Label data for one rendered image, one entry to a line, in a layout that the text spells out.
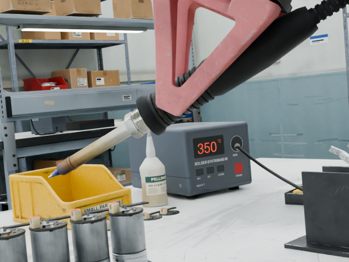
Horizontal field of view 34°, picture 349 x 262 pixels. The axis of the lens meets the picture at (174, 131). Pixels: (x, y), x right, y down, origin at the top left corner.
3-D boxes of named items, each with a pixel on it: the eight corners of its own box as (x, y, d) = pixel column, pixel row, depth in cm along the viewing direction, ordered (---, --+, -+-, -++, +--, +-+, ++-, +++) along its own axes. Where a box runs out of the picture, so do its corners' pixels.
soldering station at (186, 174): (254, 187, 83) (249, 120, 82) (189, 201, 76) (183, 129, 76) (191, 180, 95) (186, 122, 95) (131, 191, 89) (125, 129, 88)
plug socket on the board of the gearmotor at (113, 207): (123, 212, 40) (122, 202, 40) (112, 214, 40) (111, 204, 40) (118, 210, 41) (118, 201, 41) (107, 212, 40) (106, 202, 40)
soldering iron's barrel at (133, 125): (60, 183, 34) (150, 130, 32) (48, 160, 34) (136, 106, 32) (71, 180, 35) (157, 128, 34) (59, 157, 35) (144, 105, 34)
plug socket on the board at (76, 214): (85, 219, 39) (84, 209, 39) (73, 221, 38) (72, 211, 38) (81, 217, 40) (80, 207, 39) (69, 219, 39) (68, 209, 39)
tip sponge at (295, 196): (361, 197, 69) (360, 184, 69) (346, 207, 65) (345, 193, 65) (303, 195, 74) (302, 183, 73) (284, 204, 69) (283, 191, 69)
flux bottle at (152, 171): (159, 207, 74) (152, 129, 73) (137, 207, 75) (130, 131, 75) (172, 202, 77) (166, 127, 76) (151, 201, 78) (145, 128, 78)
